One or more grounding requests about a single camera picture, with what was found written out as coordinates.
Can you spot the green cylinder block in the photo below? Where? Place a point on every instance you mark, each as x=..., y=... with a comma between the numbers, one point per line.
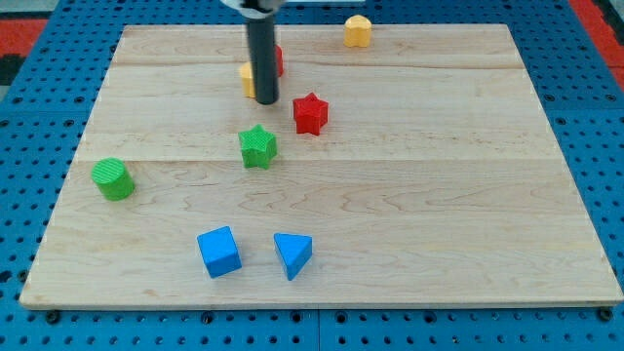
x=112, y=179

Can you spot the green star block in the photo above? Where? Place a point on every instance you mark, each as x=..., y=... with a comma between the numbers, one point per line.
x=258, y=147

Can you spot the wooden board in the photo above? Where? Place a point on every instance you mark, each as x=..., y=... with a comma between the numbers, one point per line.
x=436, y=183

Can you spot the blue triangle block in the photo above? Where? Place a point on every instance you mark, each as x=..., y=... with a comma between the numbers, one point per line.
x=294, y=251

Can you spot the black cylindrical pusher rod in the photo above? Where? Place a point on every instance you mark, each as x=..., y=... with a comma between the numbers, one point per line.
x=261, y=41

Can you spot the red circle block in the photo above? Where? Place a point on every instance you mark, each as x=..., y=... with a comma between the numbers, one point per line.
x=279, y=60

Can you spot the yellow block behind rod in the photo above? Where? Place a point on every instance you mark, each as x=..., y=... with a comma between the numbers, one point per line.
x=247, y=80

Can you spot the silver rod mount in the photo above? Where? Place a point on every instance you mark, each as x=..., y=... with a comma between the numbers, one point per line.
x=254, y=9

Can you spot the blue cube block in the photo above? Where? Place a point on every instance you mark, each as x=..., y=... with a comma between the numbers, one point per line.
x=219, y=251

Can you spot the red star block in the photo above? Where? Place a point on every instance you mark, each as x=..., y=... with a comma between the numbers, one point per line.
x=310, y=113

